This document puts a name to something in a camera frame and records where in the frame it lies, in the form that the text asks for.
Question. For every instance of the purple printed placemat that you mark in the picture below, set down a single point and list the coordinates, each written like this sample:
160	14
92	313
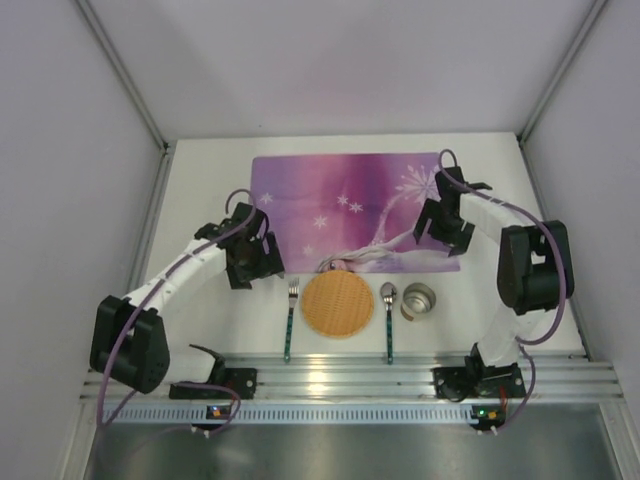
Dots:
355	212

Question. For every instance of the metal cup with wood band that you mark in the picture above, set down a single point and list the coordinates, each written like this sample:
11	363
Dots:
418	300

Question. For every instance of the aluminium frame post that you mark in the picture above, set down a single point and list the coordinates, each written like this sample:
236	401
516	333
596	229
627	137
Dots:
101	35
568	57

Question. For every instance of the left aluminium frame post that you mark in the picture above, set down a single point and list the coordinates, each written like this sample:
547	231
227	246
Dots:
101	35

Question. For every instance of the aluminium mounting rail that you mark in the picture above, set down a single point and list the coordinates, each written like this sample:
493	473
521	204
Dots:
335	378

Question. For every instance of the right aluminium frame post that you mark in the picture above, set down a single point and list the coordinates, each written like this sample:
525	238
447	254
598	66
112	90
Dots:
568	57

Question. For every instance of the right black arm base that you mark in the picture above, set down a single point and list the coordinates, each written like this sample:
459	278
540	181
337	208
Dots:
456	384

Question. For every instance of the spoon with green handle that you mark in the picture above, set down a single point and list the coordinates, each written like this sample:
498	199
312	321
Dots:
388	293

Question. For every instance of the fork with green handle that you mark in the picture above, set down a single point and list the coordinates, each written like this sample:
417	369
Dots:
293	295

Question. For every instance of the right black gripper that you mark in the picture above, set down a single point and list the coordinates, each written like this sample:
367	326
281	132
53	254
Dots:
442	230

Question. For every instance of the perforated grey cable duct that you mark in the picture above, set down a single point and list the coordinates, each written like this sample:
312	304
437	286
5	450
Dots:
267	414

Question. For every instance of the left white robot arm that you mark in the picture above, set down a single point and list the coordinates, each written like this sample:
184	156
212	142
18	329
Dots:
134	340

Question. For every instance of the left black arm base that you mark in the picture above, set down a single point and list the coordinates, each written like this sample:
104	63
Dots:
243	381

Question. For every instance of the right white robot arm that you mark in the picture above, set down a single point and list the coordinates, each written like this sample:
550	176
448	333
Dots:
534	275

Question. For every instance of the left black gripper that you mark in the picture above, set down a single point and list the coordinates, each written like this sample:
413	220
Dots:
257	265

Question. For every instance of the round woven wicker plate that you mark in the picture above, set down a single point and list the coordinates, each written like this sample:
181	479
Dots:
337	304

